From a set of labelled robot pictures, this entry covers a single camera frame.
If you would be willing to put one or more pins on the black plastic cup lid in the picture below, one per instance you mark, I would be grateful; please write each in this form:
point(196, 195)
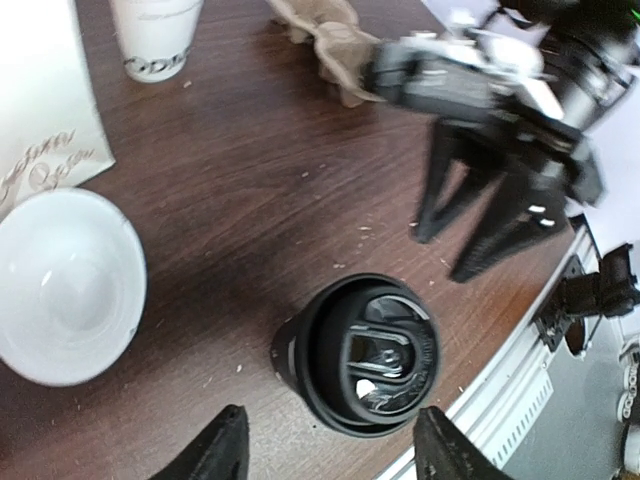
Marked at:
point(373, 354)

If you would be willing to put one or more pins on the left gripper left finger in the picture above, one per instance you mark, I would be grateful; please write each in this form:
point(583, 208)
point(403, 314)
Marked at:
point(220, 451)

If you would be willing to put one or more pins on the white ceramic bowl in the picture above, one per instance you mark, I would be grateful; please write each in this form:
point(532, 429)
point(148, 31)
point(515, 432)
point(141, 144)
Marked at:
point(73, 287)

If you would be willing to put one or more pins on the cardboard cup carrier tray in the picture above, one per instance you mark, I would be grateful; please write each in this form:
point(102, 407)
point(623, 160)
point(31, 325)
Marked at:
point(340, 45)

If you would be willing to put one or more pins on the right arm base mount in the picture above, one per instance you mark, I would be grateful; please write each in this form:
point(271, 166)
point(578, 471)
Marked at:
point(611, 291)

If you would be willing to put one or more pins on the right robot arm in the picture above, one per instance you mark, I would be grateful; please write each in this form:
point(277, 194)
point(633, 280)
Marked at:
point(589, 52)

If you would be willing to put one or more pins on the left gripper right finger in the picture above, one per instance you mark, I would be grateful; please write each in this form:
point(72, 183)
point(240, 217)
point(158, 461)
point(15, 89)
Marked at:
point(443, 452)

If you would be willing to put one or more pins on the white paper takeout bag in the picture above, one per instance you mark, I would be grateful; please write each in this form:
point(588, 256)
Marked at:
point(51, 131)

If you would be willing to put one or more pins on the white cup holding straws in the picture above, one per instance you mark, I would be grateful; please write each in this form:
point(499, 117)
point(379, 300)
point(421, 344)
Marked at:
point(155, 37)

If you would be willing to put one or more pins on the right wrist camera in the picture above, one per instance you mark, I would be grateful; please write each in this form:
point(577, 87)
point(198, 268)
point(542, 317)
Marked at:
point(500, 58)

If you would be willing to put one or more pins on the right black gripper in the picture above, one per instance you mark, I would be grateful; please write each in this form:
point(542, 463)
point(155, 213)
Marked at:
point(527, 207)

